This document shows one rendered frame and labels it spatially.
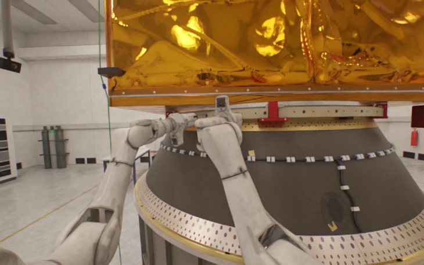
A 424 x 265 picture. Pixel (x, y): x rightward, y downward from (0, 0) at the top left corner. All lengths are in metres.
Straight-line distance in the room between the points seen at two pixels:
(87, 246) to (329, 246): 0.71
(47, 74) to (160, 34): 8.29
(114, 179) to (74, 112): 7.69
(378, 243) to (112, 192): 0.89
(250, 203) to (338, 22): 0.95
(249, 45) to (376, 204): 0.85
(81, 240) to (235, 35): 0.85
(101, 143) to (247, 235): 7.36
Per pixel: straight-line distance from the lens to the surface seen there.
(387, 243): 0.92
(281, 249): 0.37
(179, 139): 0.68
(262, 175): 0.73
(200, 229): 0.77
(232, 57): 0.81
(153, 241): 1.12
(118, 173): 0.49
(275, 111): 0.76
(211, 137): 0.33
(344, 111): 0.94
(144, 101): 0.87
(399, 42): 1.25
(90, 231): 0.44
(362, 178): 0.93
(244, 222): 0.35
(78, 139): 8.09
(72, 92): 8.24
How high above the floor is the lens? 1.66
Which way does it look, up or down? 4 degrees down
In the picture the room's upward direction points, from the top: 1 degrees counter-clockwise
